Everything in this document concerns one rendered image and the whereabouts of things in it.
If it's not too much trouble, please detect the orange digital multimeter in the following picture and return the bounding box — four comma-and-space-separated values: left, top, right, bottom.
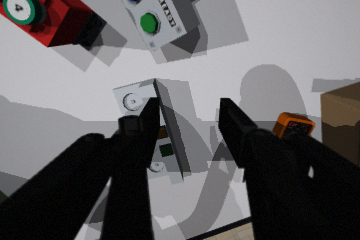
272, 112, 315, 140

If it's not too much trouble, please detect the white key panel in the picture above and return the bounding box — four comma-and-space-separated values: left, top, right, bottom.
122, 0, 200, 52

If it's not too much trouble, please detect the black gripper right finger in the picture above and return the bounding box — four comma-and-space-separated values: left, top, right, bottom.
218, 98, 360, 240

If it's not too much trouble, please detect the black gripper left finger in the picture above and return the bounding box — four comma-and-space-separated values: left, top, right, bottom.
0, 97, 160, 240

